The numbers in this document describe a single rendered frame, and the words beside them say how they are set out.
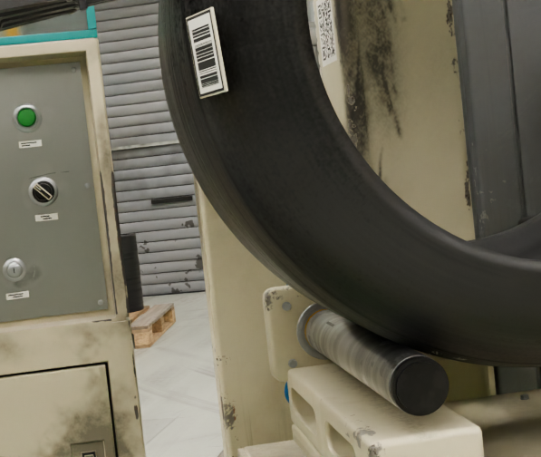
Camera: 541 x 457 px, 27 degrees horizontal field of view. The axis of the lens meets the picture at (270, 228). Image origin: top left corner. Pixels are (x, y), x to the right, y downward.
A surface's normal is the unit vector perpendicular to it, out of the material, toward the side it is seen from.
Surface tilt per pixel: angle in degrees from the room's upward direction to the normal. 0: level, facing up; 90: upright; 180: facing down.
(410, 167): 90
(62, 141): 90
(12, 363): 90
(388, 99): 90
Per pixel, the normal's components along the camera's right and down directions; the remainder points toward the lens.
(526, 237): 0.09, -0.13
